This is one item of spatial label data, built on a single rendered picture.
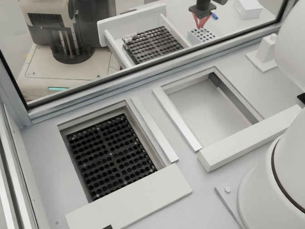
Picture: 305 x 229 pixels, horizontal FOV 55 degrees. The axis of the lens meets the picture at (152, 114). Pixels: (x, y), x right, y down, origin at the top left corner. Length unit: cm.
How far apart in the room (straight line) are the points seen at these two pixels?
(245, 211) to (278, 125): 26
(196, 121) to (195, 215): 37
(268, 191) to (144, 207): 26
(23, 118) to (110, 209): 33
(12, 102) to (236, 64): 66
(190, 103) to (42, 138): 48
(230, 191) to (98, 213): 30
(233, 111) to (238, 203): 41
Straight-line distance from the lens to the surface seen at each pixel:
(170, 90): 101
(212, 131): 95
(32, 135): 83
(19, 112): 80
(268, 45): 98
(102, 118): 95
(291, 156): 51
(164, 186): 69
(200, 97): 103
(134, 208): 68
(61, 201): 72
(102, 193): 76
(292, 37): 24
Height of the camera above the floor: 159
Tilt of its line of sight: 52 degrees down
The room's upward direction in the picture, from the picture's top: 2 degrees clockwise
